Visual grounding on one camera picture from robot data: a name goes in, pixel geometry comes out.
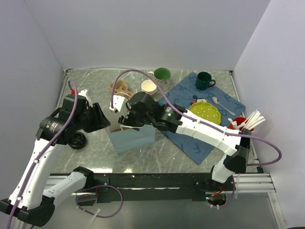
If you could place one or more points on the yellow dotted plate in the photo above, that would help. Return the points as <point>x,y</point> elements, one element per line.
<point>206,111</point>

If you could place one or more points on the light blue paper bag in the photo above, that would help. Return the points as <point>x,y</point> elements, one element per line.
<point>125,139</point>

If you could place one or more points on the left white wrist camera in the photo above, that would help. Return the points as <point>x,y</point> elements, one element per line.
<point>84,98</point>

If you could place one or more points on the blue alphabet cloth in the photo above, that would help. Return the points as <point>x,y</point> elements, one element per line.
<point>183,94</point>

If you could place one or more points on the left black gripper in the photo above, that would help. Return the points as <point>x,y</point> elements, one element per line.
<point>100,120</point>

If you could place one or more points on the dark green mug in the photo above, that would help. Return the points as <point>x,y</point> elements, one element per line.
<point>204,80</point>

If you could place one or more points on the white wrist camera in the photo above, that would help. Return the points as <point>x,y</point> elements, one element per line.
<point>84,98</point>
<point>119,104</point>

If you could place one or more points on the white paper-wrapped straws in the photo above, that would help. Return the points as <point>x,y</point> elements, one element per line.
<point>254,119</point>

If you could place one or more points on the black lid stack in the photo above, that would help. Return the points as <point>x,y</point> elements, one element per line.
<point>78,141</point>

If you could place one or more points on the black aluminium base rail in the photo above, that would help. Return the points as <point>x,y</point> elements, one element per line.
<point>155,186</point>

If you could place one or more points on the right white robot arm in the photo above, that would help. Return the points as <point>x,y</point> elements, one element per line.
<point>181,121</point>

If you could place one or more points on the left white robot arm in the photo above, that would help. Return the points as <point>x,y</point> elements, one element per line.
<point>30,202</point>

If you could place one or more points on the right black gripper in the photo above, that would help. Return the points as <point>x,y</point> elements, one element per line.
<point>127,121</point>

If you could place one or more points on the white mug green interior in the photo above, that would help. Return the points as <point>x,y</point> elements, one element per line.
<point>162,77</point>

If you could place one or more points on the silver spoon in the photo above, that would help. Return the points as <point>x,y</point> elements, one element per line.
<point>216,101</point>

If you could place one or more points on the stack of brown paper cups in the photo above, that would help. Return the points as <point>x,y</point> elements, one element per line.
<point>149,87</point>

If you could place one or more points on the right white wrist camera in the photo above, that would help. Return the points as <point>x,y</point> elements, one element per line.
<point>119,104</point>

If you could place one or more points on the red cup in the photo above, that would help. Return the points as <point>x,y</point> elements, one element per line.
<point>239,121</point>

